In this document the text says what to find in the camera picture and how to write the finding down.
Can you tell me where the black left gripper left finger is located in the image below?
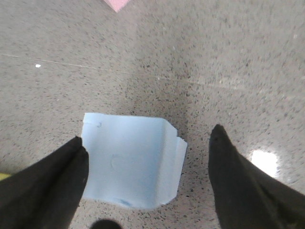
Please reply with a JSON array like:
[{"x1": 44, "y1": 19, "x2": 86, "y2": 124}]
[{"x1": 0, "y1": 136, "x2": 89, "y2": 229}]

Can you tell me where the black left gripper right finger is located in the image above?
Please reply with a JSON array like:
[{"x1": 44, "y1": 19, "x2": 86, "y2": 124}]
[{"x1": 208, "y1": 124, "x2": 305, "y2": 229}]

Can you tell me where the light blue foam cube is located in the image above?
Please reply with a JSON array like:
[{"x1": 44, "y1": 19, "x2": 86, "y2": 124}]
[{"x1": 81, "y1": 113, "x2": 187, "y2": 209}]

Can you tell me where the yellow foam cube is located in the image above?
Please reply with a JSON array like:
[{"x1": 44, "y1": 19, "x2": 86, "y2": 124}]
[{"x1": 0, "y1": 173, "x2": 11, "y2": 181}]

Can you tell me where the pink foam cube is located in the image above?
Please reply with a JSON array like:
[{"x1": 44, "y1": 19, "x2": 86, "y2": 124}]
[{"x1": 104, "y1": 0, "x2": 130, "y2": 12}]

